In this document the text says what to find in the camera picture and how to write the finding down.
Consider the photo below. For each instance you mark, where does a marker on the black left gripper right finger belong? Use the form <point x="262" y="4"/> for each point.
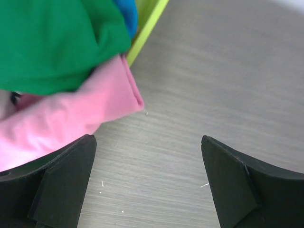
<point x="250" y="193"/>

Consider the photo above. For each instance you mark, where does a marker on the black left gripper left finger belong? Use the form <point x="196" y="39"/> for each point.
<point x="48" y="192"/>

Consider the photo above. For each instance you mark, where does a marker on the green t shirt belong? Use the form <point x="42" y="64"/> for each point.
<point x="50" y="46"/>

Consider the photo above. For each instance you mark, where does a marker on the lime green plastic basin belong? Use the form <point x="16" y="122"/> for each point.
<point x="149" y="12"/>

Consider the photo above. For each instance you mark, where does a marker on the pink t shirt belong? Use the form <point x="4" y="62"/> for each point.
<point x="44" y="124"/>

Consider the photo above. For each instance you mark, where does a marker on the blue t shirt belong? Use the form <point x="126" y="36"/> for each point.
<point x="129" y="11"/>

